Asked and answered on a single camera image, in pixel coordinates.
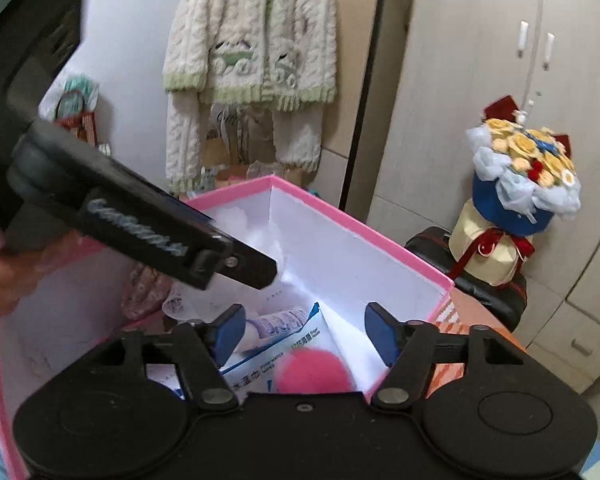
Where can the blue white wet wipes pack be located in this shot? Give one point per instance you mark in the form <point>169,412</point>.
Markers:
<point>260,375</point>

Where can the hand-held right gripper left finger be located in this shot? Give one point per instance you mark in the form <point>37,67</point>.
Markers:
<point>230,332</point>

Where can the beige wardrobe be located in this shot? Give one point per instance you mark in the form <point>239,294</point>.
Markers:
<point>455,35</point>

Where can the lilac patterned packet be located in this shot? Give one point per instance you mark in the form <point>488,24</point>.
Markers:
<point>285,325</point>

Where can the brown cardboard box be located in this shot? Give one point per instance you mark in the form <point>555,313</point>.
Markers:
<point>290,175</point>

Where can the pink cardboard box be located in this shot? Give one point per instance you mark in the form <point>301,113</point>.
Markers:
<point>355,260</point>

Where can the white plush toy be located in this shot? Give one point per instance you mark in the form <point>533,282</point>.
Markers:
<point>252,230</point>

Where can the pink patterned pouch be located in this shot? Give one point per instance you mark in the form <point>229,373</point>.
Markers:
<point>145,292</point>

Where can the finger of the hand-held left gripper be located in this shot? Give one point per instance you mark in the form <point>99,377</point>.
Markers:
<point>252,272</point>

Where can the crochet flower bouquet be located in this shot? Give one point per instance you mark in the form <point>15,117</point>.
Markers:
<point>525,175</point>

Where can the plastic bag of teal packets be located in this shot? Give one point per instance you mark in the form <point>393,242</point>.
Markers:
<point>80,87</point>

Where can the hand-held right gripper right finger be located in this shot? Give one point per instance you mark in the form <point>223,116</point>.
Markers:
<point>380,332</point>

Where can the person's left hand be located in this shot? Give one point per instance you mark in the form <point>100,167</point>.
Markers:
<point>0,280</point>

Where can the cream fleece pajama jacket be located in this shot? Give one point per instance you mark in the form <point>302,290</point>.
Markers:
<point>250,20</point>

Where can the clear plastic packet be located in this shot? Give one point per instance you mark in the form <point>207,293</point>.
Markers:
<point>185,302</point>

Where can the black suitcase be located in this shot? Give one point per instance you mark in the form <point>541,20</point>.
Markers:
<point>485,295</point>

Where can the orange striped cloth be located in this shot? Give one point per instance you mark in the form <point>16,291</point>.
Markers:
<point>480,310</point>

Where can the kraft paper bag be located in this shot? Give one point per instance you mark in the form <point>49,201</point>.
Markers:
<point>230,145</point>

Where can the dark door frame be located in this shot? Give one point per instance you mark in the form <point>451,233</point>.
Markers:
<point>370,85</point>

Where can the pink fluffy pompom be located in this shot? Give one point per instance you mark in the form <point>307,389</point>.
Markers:
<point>312,370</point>

